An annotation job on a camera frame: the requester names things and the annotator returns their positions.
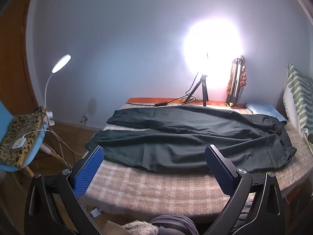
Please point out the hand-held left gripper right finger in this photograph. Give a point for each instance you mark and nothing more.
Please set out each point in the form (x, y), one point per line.
(220, 173)

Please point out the leopard print cushion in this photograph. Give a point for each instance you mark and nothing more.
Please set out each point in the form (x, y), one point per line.
(24, 127)

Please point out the orange bed sheet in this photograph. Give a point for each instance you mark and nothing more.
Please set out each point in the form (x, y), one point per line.
(146, 100)

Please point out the small white box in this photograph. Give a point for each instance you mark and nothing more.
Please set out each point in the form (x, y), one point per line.
(96, 212)

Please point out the white gooseneck desk lamp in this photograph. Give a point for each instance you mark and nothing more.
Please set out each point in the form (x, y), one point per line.
(61, 62)

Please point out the blue chair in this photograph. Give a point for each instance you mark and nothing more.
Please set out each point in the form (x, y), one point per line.
(7, 117)

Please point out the person's clothing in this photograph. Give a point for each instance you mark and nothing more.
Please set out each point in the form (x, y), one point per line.
(171, 225)

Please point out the wooden door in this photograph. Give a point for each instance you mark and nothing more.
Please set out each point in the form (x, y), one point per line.
(14, 53)

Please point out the plaid bed blanket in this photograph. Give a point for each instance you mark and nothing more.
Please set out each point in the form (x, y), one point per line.
(146, 188)

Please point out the green striped cushion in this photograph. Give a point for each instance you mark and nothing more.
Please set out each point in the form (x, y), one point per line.
(298, 95)

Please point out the white charger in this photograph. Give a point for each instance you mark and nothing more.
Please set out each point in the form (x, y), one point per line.
(19, 144)

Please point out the folded silver tripod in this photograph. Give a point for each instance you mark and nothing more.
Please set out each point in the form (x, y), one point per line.
(236, 78)

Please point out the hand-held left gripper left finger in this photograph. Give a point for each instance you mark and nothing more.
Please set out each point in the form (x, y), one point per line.
(89, 169)

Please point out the dark green pants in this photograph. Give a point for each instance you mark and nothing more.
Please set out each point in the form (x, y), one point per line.
(171, 137)

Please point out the white power strip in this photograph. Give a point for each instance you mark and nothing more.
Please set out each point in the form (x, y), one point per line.
(49, 117)

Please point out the folded blue towel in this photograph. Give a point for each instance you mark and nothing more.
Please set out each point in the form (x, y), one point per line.
(264, 110)

